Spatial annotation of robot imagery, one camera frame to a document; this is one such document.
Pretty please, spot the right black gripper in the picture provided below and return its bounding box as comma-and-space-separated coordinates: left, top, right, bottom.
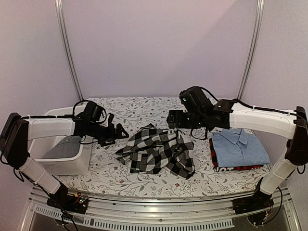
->
167, 110, 207, 129

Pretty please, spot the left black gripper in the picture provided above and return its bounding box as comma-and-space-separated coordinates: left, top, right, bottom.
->
89, 122, 129, 147

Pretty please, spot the black white plaid shirt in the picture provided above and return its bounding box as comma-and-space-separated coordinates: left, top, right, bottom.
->
116, 124, 195, 179

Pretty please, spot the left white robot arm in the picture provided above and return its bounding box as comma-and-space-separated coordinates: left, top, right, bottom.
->
0, 113, 128, 209

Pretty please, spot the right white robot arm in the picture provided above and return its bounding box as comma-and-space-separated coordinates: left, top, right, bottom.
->
167, 98, 308, 210

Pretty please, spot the white plastic bin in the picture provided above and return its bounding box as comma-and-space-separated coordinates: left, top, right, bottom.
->
25, 114, 91, 175

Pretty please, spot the folded red black shirt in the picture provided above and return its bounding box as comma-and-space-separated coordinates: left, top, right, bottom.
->
209, 139, 264, 172

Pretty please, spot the folded light blue shirt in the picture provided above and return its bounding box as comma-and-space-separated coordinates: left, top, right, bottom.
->
212, 129, 270, 167

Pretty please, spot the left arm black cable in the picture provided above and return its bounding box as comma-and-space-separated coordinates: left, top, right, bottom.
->
72, 100, 109, 128

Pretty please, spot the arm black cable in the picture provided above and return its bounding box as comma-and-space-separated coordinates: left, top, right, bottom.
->
72, 100, 109, 128
199, 87, 298, 115

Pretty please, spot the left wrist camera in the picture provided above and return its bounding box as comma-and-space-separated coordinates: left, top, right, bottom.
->
82, 102, 103, 122

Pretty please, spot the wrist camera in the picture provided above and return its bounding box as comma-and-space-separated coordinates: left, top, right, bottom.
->
82, 102, 103, 122
179, 86, 213, 113

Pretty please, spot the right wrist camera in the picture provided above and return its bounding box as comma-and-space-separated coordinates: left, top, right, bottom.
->
179, 86, 213, 113

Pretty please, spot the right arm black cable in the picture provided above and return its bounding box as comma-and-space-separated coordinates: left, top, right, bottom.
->
199, 87, 298, 115

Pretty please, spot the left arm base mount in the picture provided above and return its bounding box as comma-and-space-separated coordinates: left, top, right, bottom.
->
47, 191, 89, 214

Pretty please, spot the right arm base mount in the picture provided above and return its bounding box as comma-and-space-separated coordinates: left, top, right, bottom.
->
232, 194, 274, 226

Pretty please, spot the aluminium front rail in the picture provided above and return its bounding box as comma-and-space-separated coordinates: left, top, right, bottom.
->
21, 187, 304, 231

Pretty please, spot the left aluminium frame post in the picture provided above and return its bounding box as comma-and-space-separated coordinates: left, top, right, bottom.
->
54, 0, 84, 100

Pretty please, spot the aluminium frame post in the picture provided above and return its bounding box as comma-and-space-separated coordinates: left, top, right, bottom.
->
237, 0, 265, 100
54, 0, 84, 100

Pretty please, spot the right aluminium frame post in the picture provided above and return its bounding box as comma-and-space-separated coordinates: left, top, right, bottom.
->
237, 0, 265, 100

